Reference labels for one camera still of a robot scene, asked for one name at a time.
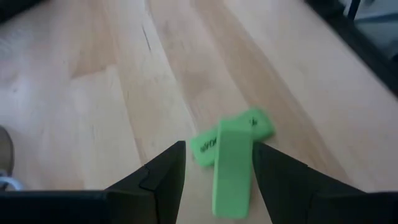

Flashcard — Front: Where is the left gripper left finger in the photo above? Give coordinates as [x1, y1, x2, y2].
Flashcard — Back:
[104, 140, 187, 224]

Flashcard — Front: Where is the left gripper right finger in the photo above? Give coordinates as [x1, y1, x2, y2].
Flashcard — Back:
[252, 141, 368, 224]

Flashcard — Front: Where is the green eraser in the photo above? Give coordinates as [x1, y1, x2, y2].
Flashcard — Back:
[189, 107, 276, 167]
[211, 119, 253, 219]

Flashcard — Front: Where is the black metal rig frame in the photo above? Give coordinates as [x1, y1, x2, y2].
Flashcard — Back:
[303, 0, 398, 101]

